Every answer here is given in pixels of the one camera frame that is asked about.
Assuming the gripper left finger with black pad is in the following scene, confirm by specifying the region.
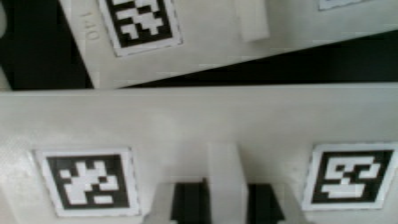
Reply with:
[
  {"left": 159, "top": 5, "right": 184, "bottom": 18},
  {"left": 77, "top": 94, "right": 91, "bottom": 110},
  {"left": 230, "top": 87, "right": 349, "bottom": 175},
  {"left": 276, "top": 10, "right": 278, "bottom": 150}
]
[{"left": 150, "top": 178, "right": 212, "bottom": 224}]

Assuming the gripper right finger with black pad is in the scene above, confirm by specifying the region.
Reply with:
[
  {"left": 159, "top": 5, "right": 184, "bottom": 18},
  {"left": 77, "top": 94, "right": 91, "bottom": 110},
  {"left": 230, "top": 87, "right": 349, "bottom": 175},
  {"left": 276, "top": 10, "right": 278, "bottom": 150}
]
[{"left": 242, "top": 182, "right": 310, "bottom": 224}]

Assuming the white cabinet door panel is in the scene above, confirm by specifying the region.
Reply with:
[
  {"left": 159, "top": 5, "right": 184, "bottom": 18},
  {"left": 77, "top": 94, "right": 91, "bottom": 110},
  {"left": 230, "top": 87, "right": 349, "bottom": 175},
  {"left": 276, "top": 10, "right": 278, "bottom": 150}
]
[
  {"left": 59, "top": 0, "right": 398, "bottom": 89},
  {"left": 0, "top": 84, "right": 398, "bottom": 224}
]

